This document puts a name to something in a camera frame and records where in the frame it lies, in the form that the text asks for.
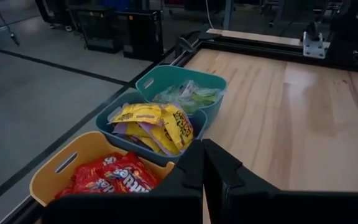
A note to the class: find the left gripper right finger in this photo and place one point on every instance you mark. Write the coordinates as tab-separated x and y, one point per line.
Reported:
225	177

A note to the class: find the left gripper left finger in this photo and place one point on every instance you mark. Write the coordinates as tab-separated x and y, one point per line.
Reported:
191	177

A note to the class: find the yellow Sour Patch candy pack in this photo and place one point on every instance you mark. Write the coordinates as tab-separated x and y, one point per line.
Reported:
154	140
138	113
179	124

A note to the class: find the red Skittles candy pack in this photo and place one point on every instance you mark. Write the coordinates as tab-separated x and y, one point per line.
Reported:
85	183
129	177

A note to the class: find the blue-grey plastic bin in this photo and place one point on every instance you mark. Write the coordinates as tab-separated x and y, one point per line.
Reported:
126	147

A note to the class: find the teal plastic bin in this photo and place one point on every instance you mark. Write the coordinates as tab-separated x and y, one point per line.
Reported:
172	73

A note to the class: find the yellow plastic bin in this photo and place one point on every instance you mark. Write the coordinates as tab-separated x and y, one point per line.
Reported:
48	180

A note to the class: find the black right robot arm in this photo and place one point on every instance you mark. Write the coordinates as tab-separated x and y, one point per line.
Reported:
350	25

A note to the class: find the black table clamp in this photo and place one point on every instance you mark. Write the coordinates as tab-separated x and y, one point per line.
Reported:
185	43

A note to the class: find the metal cart with casters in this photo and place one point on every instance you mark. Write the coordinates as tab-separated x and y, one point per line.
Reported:
15	40

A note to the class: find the white metal bracket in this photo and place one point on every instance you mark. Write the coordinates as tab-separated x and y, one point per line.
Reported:
314	46

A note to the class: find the blue metal post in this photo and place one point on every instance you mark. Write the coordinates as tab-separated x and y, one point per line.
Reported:
228	14

